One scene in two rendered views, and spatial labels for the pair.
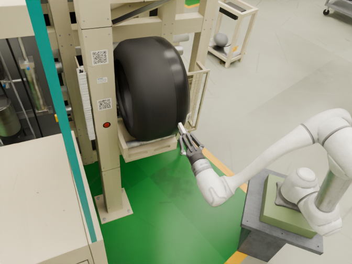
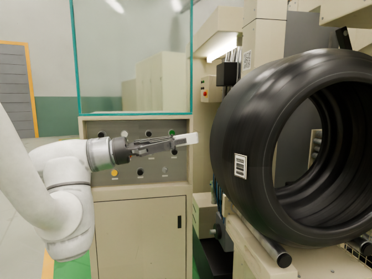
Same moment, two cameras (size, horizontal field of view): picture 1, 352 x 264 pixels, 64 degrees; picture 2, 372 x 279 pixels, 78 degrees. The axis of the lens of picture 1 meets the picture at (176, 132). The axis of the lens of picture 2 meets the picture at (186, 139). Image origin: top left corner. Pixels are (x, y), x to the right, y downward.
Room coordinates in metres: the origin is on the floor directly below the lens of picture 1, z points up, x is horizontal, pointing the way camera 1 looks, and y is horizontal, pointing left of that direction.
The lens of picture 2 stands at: (1.22, -0.64, 1.36)
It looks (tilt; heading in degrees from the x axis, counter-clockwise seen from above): 10 degrees down; 110
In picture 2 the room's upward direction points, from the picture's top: straight up
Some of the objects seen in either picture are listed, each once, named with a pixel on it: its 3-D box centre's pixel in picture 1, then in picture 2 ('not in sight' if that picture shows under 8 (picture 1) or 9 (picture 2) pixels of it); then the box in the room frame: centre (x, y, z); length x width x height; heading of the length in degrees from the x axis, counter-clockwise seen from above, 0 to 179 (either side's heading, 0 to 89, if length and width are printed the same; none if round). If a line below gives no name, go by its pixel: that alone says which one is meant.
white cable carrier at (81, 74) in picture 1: (87, 107); not in sight; (1.10, 0.49, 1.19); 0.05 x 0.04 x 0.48; 31
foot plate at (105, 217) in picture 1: (113, 204); not in sight; (1.17, 0.44, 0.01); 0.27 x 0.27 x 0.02; 31
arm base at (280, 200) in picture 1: (291, 192); not in sight; (1.06, -0.79, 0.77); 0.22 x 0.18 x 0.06; 168
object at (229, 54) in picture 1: (226, 31); not in sight; (3.90, -0.49, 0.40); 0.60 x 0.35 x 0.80; 48
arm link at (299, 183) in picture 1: (300, 184); not in sight; (1.03, -0.79, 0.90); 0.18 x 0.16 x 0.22; 25
